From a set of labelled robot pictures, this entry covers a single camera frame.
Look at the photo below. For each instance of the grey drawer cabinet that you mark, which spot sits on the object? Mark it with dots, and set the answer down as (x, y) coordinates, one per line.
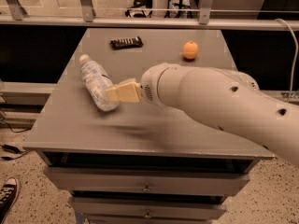
(105, 160)

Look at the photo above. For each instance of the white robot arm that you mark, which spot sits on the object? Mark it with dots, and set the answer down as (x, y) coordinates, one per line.
(220, 99)

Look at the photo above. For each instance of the lower drawer knob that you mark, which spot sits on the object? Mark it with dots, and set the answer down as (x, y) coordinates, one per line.
(148, 215)

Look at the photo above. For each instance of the upper drawer knob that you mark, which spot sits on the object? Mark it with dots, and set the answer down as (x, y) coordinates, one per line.
(146, 189)

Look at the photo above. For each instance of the metal railing frame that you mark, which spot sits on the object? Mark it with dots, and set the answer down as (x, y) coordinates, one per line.
(194, 14)

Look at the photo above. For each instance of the clear blue-labelled water bottle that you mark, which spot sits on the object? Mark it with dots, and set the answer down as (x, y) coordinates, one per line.
(96, 81)

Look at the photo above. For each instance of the black canvas sneaker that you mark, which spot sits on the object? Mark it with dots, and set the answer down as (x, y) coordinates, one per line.
(9, 193)

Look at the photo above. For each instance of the drawer knob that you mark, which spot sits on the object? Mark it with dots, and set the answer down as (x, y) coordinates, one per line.
(148, 215)
(146, 189)

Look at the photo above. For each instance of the dark snack bar wrapper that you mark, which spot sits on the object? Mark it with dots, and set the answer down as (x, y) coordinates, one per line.
(127, 43)

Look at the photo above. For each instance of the orange fruit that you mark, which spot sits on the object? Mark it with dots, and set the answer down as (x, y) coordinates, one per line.
(190, 50)

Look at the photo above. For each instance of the black power adapter with cable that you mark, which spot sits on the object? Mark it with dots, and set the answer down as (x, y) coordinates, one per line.
(14, 150)

